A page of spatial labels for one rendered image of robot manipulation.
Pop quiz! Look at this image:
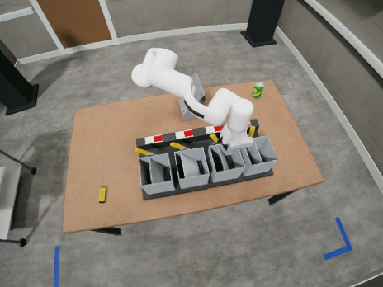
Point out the green and yellow drink can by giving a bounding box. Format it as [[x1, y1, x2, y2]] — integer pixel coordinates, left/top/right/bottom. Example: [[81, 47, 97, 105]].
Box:
[[252, 82, 264, 98]]

